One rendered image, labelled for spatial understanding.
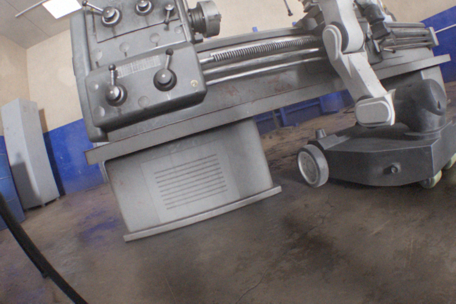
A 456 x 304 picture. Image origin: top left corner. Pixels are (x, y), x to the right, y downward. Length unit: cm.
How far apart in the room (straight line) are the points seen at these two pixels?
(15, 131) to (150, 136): 361
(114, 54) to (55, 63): 428
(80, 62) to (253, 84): 92
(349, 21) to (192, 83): 73
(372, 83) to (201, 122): 74
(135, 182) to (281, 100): 76
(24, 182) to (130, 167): 340
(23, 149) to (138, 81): 344
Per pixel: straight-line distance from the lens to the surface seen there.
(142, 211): 112
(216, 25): 145
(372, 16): 120
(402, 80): 237
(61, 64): 534
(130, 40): 122
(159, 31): 121
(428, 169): 81
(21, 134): 428
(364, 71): 104
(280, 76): 128
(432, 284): 54
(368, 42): 153
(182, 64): 100
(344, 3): 109
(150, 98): 98
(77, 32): 136
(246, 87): 119
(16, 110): 438
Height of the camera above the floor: 39
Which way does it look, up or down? 2 degrees down
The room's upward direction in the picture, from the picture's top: 17 degrees counter-clockwise
